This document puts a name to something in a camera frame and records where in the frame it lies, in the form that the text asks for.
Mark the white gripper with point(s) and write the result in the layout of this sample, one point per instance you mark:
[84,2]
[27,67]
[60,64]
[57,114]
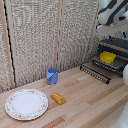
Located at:
[113,30]

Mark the yellow bowl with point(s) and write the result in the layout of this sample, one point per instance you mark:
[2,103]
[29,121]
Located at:
[107,57]

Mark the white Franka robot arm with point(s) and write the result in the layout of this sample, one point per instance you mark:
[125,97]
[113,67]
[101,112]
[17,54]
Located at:
[111,11]

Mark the blue mug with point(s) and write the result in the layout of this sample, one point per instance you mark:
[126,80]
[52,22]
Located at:
[52,76]

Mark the yellow rectangular block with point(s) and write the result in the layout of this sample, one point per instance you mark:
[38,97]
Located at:
[58,98]

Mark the white floral rimmed plate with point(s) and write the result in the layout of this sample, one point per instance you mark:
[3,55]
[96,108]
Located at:
[26,104]

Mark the thin wooden frame post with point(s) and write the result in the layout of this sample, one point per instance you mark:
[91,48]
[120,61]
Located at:
[59,33]

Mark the wide wooden frame post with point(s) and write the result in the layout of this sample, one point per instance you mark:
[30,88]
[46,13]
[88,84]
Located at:
[7,43]

